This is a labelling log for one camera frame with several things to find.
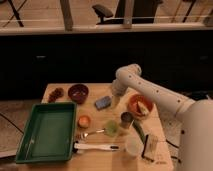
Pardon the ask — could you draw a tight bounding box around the green cucumber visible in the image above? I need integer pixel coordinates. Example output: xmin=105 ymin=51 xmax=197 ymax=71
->
xmin=133 ymin=120 xmax=146 ymax=143

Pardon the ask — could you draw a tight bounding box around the wooden scrub brush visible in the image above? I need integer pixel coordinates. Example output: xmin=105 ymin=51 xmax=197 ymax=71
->
xmin=142 ymin=134 xmax=158 ymax=162

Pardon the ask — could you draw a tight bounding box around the green plastic tray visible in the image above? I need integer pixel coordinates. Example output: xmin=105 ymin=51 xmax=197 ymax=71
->
xmin=15 ymin=102 xmax=76 ymax=164

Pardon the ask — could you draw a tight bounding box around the bunch of dark grapes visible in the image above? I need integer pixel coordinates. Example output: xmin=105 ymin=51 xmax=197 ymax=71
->
xmin=48 ymin=88 xmax=64 ymax=103

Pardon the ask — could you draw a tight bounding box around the small orange fruit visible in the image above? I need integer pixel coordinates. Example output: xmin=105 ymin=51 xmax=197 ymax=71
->
xmin=78 ymin=115 xmax=91 ymax=129

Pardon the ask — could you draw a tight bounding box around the black office chair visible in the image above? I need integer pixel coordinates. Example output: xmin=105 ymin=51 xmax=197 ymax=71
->
xmin=92 ymin=0 xmax=162 ymax=25

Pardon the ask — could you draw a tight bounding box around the wooden table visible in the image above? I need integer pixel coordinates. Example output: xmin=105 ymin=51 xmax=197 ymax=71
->
xmin=18 ymin=83 xmax=174 ymax=171

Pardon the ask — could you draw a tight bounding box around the green handled metal spoon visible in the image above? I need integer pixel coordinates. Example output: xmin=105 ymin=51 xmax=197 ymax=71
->
xmin=76 ymin=120 xmax=119 ymax=139

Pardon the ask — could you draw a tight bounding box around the metal cup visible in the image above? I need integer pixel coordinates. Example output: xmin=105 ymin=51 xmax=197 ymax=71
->
xmin=121 ymin=112 xmax=133 ymax=129

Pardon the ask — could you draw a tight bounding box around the orange bowl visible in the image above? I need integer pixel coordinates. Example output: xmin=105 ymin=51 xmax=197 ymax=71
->
xmin=127 ymin=94 xmax=153 ymax=120

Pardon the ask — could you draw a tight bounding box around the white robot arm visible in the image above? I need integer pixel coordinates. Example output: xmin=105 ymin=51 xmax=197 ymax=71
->
xmin=111 ymin=64 xmax=213 ymax=171

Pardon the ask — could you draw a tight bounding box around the cut apple piece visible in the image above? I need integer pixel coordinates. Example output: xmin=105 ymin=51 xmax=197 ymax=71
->
xmin=137 ymin=101 xmax=149 ymax=116

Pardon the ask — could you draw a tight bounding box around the dark red bowl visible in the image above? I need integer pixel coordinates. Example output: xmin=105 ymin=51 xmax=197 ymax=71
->
xmin=68 ymin=84 xmax=89 ymax=104

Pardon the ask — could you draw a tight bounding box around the blue sponge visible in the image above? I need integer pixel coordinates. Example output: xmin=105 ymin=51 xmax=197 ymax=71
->
xmin=95 ymin=96 xmax=112 ymax=110

